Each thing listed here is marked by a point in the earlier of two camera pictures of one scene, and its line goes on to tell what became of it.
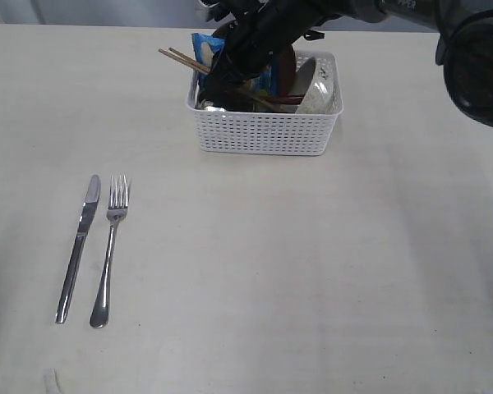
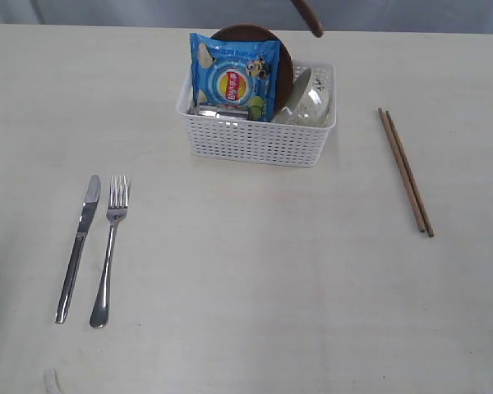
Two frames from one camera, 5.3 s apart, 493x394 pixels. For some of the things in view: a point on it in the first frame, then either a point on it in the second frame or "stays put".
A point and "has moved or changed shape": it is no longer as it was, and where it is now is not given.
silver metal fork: [118, 193] stays put
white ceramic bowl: [314, 92] has moved or changed shape
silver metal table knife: [91, 203] stays put
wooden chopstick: [252, 94] to [409, 174]
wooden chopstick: [261, 103] to [401, 170]
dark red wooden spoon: [287, 99] has moved or changed shape
